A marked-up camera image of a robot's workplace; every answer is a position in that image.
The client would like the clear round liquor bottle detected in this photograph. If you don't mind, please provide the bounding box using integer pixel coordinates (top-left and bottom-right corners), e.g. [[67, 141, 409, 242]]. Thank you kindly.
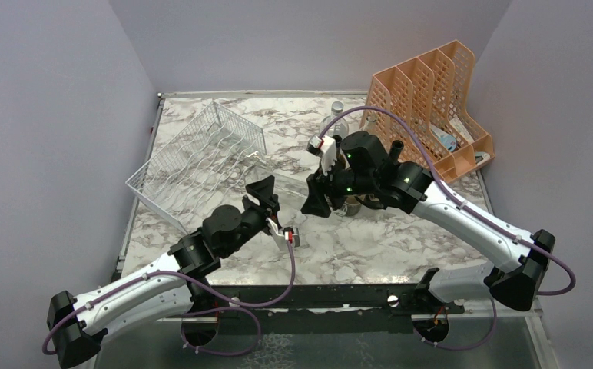
[[319, 101, 350, 139]]

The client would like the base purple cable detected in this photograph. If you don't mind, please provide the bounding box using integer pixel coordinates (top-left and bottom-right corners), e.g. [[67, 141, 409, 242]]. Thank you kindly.
[[412, 298, 499, 352], [181, 305, 263, 357]]

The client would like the white wire wine rack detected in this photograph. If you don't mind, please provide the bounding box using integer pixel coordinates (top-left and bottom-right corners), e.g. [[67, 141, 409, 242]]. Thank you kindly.
[[126, 102, 267, 234]]

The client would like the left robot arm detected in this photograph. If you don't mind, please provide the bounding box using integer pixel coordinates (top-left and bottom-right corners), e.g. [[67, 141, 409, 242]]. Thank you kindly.
[[41, 175, 293, 368]]

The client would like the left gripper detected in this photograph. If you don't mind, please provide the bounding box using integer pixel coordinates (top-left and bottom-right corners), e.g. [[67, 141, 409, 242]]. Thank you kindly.
[[220, 176, 283, 258]]

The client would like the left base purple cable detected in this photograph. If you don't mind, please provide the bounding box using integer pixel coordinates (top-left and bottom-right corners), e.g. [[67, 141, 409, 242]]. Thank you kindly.
[[181, 305, 263, 357]]

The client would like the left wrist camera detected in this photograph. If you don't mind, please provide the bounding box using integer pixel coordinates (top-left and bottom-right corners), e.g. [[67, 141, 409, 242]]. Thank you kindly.
[[267, 218, 300, 251]]

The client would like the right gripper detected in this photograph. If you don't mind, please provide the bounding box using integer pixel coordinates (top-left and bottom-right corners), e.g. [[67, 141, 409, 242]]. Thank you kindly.
[[302, 155, 377, 218]]

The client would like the black mounting rail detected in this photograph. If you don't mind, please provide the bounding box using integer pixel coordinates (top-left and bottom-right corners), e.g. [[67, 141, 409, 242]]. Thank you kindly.
[[180, 284, 464, 344]]

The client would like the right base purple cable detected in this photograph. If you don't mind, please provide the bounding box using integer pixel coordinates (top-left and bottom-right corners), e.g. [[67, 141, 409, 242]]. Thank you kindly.
[[412, 298, 499, 352]]

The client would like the green wine bottle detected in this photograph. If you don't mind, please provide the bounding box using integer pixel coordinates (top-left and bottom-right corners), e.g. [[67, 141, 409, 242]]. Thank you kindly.
[[388, 140, 404, 165], [336, 196, 363, 217]]

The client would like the peach plastic file organizer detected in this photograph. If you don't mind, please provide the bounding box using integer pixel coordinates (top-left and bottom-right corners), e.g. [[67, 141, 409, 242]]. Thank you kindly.
[[361, 40, 495, 183]]

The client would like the small clear glass bottle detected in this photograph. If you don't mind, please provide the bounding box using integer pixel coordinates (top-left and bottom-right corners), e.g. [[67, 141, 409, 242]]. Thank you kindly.
[[259, 165, 309, 199]]

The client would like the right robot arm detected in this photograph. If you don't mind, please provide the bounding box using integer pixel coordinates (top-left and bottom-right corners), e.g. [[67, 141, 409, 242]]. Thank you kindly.
[[301, 131, 555, 313]]

